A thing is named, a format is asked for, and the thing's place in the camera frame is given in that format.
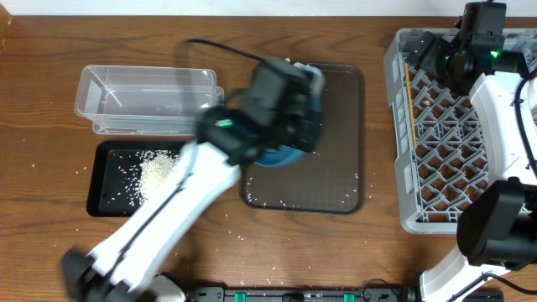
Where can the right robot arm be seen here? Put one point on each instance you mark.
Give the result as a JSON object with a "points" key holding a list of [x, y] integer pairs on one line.
{"points": [[496, 233]]}

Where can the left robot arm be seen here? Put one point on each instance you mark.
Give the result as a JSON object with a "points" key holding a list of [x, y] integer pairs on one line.
{"points": [[124, 267]]}

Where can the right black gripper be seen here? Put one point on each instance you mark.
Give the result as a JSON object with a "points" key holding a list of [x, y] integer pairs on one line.
{"points": [[438, 50]]}

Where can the black plastic bin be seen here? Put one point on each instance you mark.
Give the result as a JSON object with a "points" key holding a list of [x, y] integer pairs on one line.
{"points": [[116, 173]]}

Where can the clear plastic bin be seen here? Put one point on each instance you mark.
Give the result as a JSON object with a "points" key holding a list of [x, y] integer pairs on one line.
{"points": [[97, 81]]}

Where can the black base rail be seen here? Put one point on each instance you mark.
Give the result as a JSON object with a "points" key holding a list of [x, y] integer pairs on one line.
{"points": [[218, 294]]}

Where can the dark blue plate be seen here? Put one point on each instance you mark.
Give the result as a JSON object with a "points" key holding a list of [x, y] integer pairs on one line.
{"points": [[281, 157]]}

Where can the dark brown serving tray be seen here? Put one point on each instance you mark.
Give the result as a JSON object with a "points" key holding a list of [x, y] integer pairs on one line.
{"points": [[329, 180]]}

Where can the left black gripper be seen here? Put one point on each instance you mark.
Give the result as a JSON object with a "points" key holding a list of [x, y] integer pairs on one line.
{"points": [[303, 122]]}

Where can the white tissue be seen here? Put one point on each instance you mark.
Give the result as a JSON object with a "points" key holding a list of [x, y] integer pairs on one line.
{"points": [[317, 79]]}

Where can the pile of white rice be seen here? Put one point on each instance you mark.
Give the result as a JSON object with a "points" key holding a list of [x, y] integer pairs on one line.
{"points": [[155, 172]]}

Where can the grey dishwasher rack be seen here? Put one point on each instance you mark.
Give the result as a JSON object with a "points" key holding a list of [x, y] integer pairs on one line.
{"points": [[447, 170]]}

